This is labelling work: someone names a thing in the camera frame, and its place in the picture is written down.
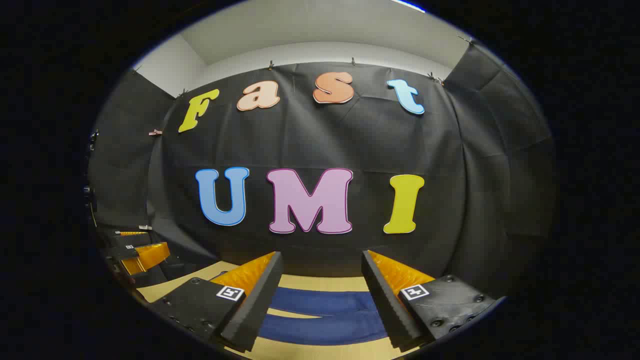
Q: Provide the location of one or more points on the pink cloth clip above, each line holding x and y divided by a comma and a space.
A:
155, 132

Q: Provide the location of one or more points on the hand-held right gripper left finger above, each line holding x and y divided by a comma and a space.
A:
260, 300

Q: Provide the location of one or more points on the black backdrop cloth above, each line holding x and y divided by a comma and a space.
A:
310, 140

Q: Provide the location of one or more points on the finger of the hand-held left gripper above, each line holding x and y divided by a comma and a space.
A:
127, 239
147, 255

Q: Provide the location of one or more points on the blue jeans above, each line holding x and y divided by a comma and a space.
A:
325, 302

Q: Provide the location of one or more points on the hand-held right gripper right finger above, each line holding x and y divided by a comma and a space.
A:
382, 300

